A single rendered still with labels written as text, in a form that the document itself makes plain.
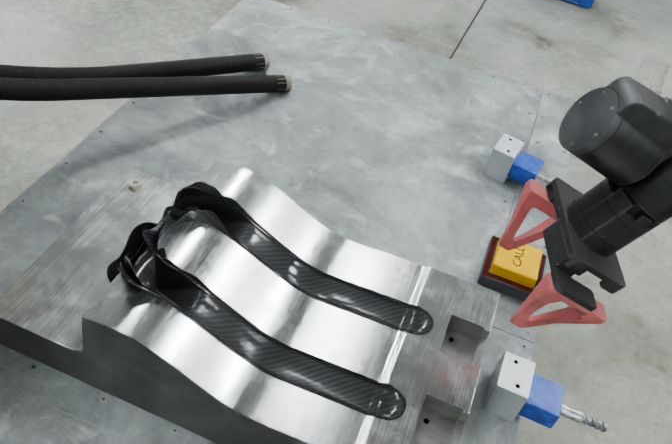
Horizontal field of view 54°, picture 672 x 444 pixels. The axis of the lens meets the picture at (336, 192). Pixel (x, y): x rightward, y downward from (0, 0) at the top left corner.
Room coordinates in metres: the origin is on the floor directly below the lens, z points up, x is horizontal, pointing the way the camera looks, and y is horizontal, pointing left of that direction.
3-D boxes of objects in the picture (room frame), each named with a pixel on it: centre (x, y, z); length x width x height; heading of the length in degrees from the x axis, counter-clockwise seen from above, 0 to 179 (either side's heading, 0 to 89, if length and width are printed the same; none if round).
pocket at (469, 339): (0.44, -0.17, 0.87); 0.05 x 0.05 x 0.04; 77
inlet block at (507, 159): (0.83, -0.30, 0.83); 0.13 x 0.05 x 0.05; 66
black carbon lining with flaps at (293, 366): (0.43, 0.05, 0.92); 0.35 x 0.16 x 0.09; 77
